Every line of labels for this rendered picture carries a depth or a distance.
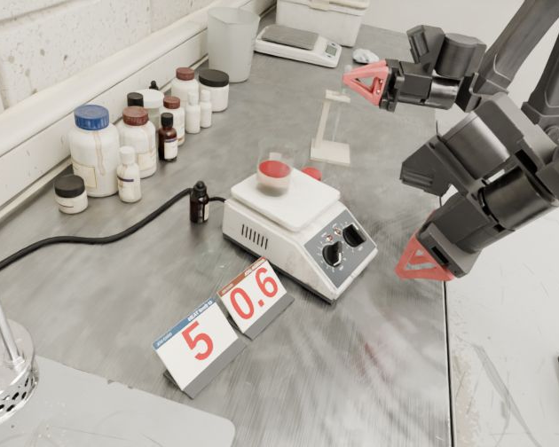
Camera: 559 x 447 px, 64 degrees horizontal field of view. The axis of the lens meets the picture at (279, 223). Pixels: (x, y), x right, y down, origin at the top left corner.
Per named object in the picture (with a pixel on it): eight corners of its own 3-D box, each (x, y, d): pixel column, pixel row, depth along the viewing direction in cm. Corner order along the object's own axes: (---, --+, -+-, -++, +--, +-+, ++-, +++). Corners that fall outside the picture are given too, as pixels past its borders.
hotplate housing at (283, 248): (374, 260, 69) (390, 219, 64) (331, 309, 60) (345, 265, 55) (261, 196, 77) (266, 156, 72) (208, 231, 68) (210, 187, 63)
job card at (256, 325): (295, 300, 60) (300, 278, 57) (252, 341, 54) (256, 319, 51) (258, 276, 62) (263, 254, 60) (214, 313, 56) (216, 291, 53)
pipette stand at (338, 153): (348, 147, 96) (364, 90, 88) (349, 167, 89) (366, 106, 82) (310, 141, 96) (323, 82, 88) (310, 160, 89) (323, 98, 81)
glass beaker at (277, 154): (246, 184, 64) (251, 134, 59) (278, 178, 67) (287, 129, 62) (264, 209, 60) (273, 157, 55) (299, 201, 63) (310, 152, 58)
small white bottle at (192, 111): (202, 132, 92) (204, 94, 87) (189, 135, 90) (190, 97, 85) (194, 125, 93) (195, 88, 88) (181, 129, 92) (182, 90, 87)
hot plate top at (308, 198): (342, 197, 66) (343, 192, 66) (296, 234, 58) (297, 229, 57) (277, 164, 71) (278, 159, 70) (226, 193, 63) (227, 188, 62)
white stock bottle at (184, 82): (178, 107, 99) (178, 63, 92) (201, 114, 98) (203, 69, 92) (166, 117, 94) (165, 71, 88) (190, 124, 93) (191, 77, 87)
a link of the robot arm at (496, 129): (423, 149, 46) (525, 63, 37) (455, 127, 52) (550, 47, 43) (499, 238, 45) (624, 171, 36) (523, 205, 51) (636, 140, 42)
